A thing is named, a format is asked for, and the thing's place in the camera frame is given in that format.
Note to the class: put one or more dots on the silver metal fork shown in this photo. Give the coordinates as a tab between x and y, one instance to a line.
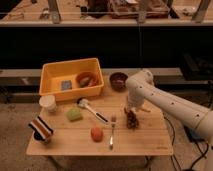
113	124

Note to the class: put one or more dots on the green plush toy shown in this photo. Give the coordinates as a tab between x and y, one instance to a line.
74	114

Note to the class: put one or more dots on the yellow banana toy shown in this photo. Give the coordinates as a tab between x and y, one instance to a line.
142	108

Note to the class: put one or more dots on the yellow plastic bin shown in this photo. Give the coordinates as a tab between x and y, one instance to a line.
53	74

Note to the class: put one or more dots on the wooden folding table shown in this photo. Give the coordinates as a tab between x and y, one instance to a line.
151	138

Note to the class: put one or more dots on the orange tomato toy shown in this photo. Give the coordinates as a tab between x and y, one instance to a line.
96	134

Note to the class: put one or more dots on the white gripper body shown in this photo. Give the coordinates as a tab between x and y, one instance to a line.
134	101

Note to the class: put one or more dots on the dark purple grape bunch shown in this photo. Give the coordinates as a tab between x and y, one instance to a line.
132	121

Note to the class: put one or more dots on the blue sponge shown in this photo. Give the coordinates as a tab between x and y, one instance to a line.
66	85

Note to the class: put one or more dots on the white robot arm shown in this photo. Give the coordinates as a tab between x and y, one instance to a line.
199	118

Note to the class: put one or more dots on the white paper cup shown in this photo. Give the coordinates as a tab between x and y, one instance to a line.
48	102

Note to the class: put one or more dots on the white black handled brush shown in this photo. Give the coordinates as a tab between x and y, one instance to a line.
84	103

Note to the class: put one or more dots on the striped brown white block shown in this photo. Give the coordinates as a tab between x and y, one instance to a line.
42	132

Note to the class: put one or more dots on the dark brown bowl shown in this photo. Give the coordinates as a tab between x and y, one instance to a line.
117	81

